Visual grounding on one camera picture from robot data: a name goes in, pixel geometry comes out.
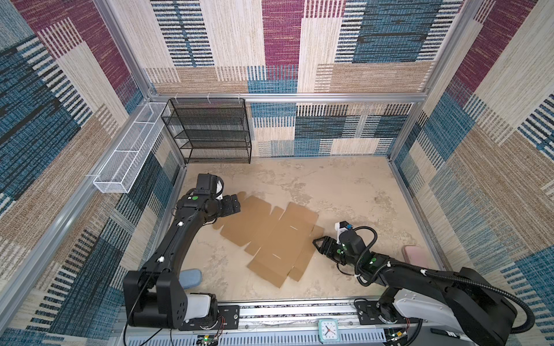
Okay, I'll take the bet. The brown cardboard box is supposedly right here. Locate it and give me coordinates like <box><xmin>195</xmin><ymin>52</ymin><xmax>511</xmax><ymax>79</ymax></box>
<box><xmin>214</xmin><ymin>192</ymin><xmax>324</xmax><ymax>288</ymax></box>

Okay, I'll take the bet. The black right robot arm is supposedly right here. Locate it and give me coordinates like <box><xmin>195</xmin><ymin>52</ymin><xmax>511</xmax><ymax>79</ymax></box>
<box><xmin>312</xmin><ymin>222</ymin><xmax>535</xmax><ymax>345</ymax></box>

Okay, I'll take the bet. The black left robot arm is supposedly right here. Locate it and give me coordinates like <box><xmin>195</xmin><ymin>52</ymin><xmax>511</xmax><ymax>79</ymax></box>
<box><xmin>123</xmin><ymin>174</ymin><xmax>240</xmax><ymax>330</ymax></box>

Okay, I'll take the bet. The small teal clock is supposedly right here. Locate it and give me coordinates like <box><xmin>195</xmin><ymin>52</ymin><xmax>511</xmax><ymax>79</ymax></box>
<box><xmin>317</xmin><ymin>319</ymin><xmax>340</xmax><ymax>344</ymax></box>

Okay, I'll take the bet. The pink eraser block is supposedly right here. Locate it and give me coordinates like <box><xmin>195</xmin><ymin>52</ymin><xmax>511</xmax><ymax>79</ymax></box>
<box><xmin>402</xmin><ymin>245</ymin><xmax>428</xmax><ymax>268</ymax></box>

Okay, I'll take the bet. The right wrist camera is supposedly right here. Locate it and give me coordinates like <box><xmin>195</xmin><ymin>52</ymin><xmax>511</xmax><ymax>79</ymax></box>
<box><xmin>335</xmin><ymin>221</ymin><xmax>353</xmax><ymax>239</ymax></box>

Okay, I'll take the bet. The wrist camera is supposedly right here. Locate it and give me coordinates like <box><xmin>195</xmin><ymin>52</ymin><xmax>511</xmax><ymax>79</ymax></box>
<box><xmin>194</xmin><ymin>174</ymin><xmax>224</xmax><ymax>199</ymax></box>
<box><xmin>335</xmin><ymin>221</ymin><xmax>353</xmax><ymax>239</ymax></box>

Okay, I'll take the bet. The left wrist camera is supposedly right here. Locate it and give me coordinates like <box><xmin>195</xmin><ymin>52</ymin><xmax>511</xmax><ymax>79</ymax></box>
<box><xmin>194</xmin><ymin>174</ymin><xmax>224</xmax><ymax>199</ymax></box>

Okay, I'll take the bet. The black wire mesh shelf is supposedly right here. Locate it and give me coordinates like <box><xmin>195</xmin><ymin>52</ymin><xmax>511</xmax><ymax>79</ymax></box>
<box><xmin>161</xmin><ymin>98</ymin><xmax>252</xmax><ymax>164</ymax></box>

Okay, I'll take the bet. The aluminium mounting rail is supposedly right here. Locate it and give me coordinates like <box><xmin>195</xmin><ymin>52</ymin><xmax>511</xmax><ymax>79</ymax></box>
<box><xmin>110</xmin><ymin>297</ymin><xmax>471</xmax><ymax>345</ymax></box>

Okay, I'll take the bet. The white wire mesh basket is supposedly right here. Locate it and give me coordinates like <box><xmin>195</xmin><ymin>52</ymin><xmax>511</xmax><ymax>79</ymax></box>
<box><xmin>93</xmin><ymin>102</ymin><xmax>165</xmax><ymax>193</ymax></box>

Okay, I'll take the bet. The black corrugated cable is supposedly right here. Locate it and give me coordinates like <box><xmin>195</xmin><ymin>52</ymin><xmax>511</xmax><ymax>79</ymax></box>
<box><xmin>421</xmin><ymin>267</ymin><xmax>536</xmax><ymax>334</ymax></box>

